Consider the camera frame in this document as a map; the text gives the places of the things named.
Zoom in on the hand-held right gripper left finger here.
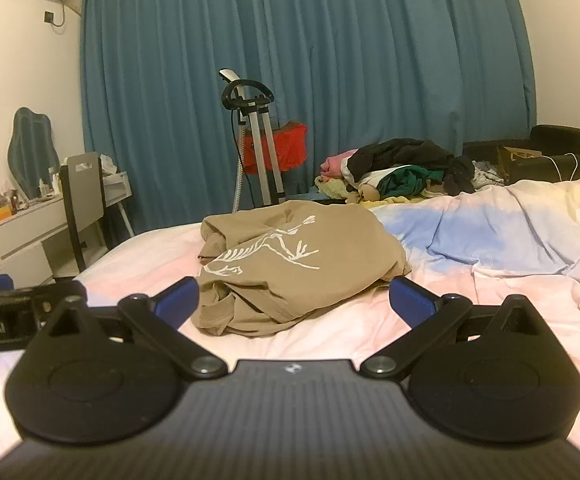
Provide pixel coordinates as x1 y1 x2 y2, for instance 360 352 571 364
30 276 229 380

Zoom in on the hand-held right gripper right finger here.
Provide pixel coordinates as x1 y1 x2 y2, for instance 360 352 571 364
360 276 546 380

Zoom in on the tan t-shirt with skeleton print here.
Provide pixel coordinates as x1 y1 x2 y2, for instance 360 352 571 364
191 200 413 337

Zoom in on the pile of clothes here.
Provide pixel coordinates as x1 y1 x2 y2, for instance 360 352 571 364
314 138 478 207

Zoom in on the white dresser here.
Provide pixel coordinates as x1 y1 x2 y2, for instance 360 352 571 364
0 192 73 287

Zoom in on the white side table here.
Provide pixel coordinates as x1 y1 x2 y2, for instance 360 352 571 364
101 169 136 239

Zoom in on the wavy framed mirror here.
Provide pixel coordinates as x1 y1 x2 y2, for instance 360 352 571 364
7 107 61 200

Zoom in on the cardboard box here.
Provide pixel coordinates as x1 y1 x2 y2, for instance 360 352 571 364
496 145 544 184

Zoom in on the red cloth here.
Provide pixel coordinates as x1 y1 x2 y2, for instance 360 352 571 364
269 121 309 171

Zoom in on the black sofa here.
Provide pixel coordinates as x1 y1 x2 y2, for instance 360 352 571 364
462 124 580 182

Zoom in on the blue curtain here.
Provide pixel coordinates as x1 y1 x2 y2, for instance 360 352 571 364
79 0 538 235

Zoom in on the white cable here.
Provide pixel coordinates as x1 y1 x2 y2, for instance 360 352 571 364
538 152 580 181

